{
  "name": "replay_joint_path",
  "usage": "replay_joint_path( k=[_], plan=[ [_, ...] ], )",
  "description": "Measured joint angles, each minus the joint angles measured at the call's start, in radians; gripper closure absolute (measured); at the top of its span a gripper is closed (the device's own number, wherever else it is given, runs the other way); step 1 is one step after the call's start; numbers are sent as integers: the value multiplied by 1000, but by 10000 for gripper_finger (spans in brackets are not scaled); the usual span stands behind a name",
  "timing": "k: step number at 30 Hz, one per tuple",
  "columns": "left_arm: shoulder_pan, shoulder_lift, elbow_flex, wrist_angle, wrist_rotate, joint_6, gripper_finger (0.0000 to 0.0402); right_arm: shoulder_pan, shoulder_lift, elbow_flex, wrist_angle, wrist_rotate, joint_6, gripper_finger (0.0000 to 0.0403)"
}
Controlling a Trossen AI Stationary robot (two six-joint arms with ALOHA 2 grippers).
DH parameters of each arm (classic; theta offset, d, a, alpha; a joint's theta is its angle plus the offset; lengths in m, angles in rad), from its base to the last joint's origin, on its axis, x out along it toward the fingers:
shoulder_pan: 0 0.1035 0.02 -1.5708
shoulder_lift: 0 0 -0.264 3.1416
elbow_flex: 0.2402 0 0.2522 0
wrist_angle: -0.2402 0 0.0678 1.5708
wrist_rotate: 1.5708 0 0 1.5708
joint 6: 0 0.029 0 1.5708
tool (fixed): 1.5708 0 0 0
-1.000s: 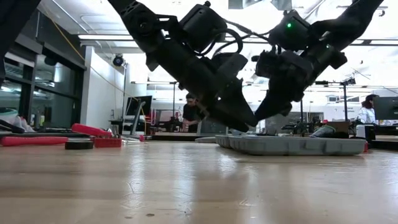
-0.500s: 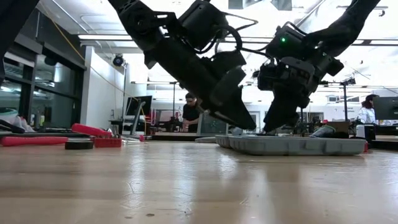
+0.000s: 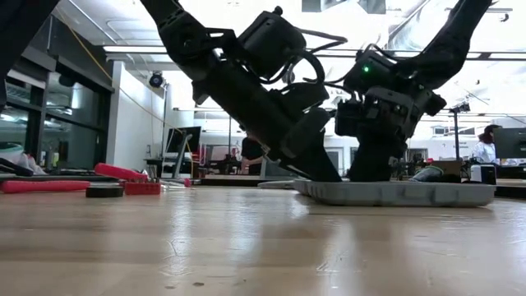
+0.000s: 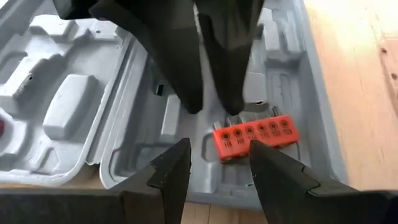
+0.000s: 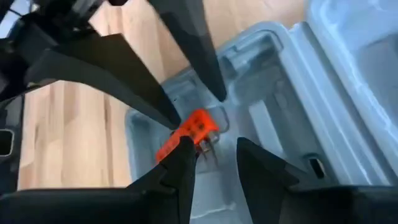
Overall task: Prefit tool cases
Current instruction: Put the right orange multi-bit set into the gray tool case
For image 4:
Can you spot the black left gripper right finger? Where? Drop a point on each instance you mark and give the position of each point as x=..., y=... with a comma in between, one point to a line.
x=280, y=193

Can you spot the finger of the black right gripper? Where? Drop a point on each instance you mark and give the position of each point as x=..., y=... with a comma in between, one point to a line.
x=230, y=62
x=174, y=56

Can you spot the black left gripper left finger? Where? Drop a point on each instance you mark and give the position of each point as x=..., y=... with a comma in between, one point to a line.
x=168, y=193

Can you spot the red socket bit holder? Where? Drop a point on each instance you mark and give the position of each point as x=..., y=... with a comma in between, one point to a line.
x=258, y=137

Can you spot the grey plastic tool case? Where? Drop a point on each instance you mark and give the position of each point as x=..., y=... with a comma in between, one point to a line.
x=77, y=102

